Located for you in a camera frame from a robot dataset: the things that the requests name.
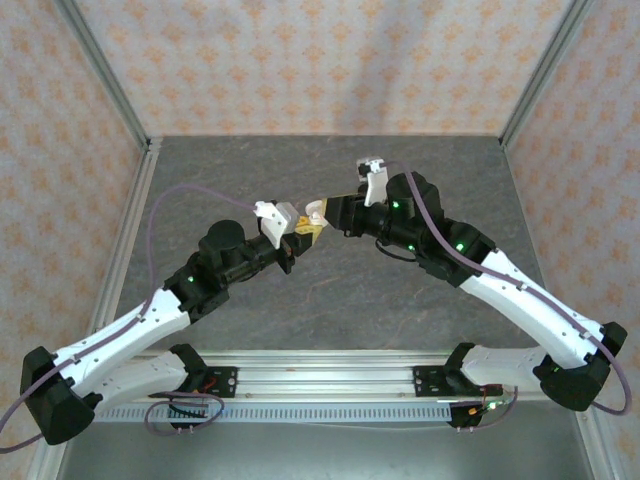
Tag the aluminium upright frame post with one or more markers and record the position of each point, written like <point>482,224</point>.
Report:
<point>545,70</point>
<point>104,70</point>

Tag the small circuit board with LED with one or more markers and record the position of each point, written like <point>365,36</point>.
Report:
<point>492,406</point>

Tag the white earbud charging case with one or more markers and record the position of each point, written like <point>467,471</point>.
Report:
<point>316,212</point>

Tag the grey metal base panel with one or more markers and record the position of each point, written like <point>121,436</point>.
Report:
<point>325,455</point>

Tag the small black bracket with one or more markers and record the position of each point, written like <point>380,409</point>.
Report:
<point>182,428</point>
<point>462,422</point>

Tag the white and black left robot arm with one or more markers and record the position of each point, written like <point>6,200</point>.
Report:
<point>120,332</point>

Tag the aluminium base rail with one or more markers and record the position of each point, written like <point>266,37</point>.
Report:
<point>325,375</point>

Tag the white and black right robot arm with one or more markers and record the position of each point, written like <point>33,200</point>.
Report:
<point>535,310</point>

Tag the aluminium side frame rail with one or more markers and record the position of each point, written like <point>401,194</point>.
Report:
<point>150,157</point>
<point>592,445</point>

